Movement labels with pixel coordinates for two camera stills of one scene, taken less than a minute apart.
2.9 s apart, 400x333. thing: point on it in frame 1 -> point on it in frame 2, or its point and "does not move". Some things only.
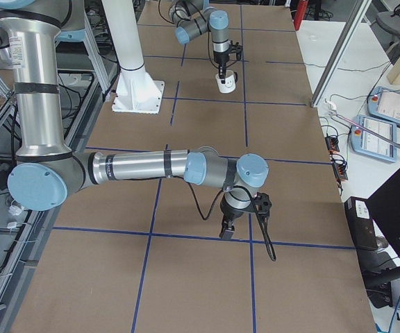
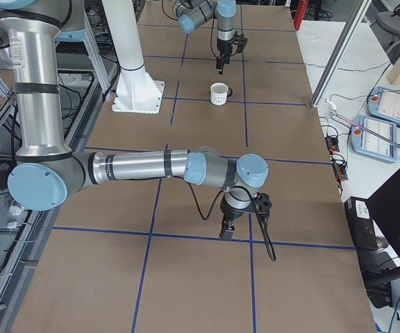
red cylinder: [299, 12] does not move
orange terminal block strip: [339, 164] does not move
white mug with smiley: [231, 78] -> [219, 92]
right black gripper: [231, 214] does not move
